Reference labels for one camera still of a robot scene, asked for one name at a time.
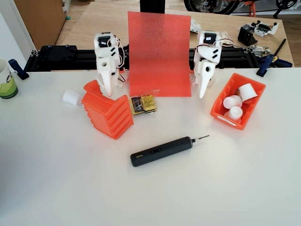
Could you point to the yellow and black packet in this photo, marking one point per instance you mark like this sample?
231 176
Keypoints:
143 106

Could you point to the white and green mug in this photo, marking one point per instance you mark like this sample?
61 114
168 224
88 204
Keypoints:
7 77

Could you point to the white coffee pod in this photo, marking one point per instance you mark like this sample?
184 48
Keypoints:
231 101
248 91
70 97
235 113

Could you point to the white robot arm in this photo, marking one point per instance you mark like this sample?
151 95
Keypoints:
207 53
103 50

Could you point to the silver metal clamp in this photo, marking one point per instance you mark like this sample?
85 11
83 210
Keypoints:
258 50

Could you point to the red foam sheet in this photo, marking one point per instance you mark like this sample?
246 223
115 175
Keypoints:
160 47

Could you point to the black bicycle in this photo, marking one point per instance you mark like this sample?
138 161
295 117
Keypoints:
211 5

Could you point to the white device with circuit board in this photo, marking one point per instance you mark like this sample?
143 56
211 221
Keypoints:
263 29

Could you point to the small green object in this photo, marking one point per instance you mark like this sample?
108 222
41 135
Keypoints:
68 18

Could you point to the black aluminium rail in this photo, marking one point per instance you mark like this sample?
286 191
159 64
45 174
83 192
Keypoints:
244 60

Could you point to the dark grey electric screwdriver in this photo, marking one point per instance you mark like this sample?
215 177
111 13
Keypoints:
155 151

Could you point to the orange stand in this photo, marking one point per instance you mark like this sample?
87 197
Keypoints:
252 7

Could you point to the orange bin with white label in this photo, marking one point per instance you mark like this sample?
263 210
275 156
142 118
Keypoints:
249 115

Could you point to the white fixed gripper finger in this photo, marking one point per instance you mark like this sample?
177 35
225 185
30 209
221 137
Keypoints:
108 83
204 87

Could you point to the black printed part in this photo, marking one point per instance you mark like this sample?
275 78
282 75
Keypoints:
245 36

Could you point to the black upright post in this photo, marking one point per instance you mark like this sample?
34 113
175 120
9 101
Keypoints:
152 5

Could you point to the orange plastic bin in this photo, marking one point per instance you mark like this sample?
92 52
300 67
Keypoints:
101 113

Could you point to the blue clamp with black bar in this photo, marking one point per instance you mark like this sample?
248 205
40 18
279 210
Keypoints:
264 66

